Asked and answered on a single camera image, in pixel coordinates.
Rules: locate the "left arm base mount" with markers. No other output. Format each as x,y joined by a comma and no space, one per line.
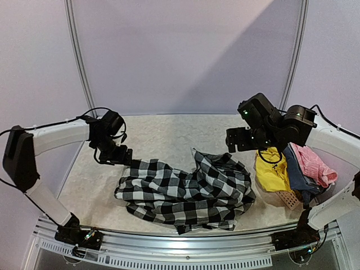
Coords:
83,238

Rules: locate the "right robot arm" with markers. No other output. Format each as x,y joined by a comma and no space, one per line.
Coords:
267,127

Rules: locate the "yellow garment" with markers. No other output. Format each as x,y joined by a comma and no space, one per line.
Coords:
271,171

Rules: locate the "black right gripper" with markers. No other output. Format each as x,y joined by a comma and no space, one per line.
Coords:
232,139

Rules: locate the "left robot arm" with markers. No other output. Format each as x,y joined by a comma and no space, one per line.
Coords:
26,148

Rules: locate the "pink laundry basket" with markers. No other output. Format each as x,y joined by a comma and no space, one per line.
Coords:
289,199

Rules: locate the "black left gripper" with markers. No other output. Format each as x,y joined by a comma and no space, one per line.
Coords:
123,157

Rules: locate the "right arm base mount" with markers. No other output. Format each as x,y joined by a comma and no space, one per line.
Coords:
294,238

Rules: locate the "black white checkered shirt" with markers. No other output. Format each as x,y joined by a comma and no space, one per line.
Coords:
210,197

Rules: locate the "pink garment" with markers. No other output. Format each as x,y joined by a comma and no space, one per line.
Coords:
313,167

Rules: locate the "navy blue garment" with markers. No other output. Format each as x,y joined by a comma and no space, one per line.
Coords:
306,186

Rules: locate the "corner wall post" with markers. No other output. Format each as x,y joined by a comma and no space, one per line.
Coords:
299,36
69,9

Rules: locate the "left corner wall post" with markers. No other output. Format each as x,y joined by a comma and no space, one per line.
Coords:
69,9

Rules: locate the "right corner wall post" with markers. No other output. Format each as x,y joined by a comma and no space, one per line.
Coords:
299,36

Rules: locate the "aluminium front rail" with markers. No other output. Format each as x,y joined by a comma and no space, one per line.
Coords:
241,250

